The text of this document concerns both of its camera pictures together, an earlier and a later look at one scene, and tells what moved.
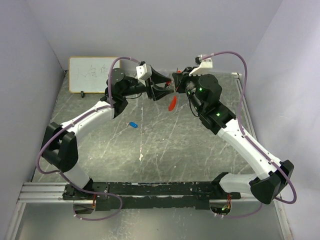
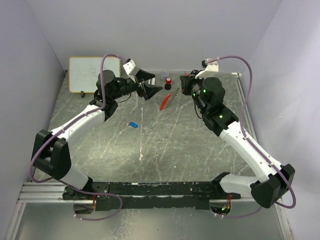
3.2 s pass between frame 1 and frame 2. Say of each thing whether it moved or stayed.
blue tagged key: stayed
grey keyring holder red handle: moved
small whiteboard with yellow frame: stayed
